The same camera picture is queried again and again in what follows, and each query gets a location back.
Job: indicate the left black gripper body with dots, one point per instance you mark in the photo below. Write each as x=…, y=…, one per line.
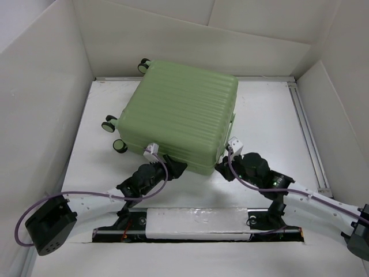
x=160, y=172

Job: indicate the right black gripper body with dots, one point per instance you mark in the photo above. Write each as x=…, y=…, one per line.
x=238, y=167

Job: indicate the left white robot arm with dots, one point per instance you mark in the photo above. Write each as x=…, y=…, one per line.
x=56, y=217

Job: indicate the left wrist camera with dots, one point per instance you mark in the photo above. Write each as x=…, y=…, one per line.
x=150, y=152

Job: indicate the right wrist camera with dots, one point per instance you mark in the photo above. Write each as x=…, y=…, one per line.
x=235, y=147

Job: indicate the black metal base rail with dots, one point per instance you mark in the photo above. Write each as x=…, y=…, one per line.
x=134, y=232

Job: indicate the green suitcase blue lining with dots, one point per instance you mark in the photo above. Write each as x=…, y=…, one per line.
x=188, y=112

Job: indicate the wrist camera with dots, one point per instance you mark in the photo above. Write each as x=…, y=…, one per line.
x=235, y=147
x=150, y=152

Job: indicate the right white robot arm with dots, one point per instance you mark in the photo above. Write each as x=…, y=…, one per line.
x=296, y=205

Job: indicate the white foam base cover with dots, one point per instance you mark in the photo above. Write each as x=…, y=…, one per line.
x=206, y=224

